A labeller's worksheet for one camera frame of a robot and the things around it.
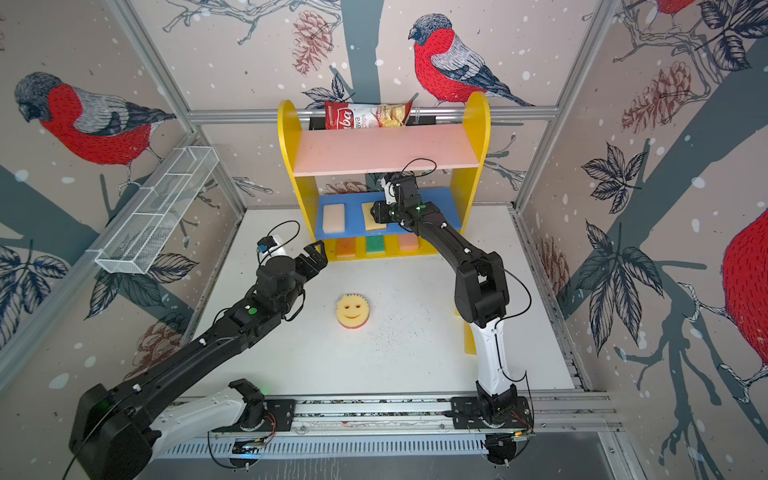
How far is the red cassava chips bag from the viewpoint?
87cm

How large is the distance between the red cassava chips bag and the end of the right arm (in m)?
0.17

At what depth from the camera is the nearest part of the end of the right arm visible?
2.35 feet
